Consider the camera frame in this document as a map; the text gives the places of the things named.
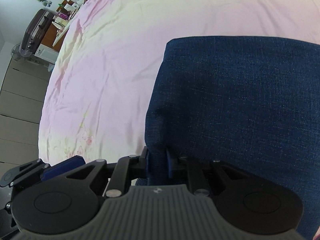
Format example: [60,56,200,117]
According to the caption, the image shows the left nightstand with clutter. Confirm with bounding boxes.
[41,0,85,52]

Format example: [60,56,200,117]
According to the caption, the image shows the beige wardrobe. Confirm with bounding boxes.
[1,60,50,174]

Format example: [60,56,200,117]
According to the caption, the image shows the blue denim jeans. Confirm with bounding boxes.
[143,36,319,239]

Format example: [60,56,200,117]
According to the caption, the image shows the pink and cream duvet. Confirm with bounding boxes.
[39,0,319,165]

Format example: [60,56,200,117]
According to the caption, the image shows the dark brown suitcase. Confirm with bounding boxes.
[19,9,55,57]

